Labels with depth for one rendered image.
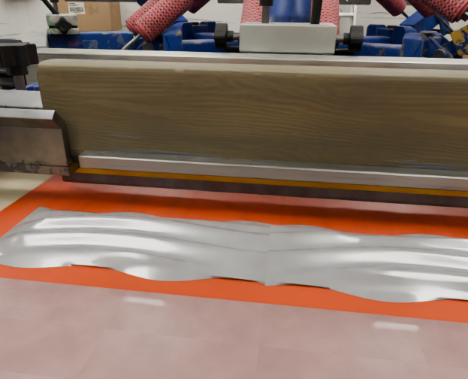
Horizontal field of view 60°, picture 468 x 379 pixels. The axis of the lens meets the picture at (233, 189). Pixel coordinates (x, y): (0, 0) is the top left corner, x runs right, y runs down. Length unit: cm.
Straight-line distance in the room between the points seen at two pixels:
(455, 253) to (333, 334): 10
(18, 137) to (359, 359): 28
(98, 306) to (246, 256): 9
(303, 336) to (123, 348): 8
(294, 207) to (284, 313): 12
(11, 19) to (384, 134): 516
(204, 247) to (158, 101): 11
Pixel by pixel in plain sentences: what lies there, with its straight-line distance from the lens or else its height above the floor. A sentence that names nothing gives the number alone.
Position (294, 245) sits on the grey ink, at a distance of 27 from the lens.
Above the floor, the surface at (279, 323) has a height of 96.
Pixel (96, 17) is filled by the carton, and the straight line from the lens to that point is 441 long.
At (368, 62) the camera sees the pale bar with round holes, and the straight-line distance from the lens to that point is 53.
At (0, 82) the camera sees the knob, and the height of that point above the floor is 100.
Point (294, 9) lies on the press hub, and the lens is 107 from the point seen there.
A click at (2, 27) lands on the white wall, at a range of 543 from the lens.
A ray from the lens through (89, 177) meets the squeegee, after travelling 36.
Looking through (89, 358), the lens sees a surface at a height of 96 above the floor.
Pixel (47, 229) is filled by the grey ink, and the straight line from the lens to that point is 31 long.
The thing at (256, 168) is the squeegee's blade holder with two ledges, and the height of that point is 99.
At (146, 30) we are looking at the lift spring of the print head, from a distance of 93.
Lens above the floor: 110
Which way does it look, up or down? 24 degrees down
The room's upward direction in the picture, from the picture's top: 1 degrees clockwise
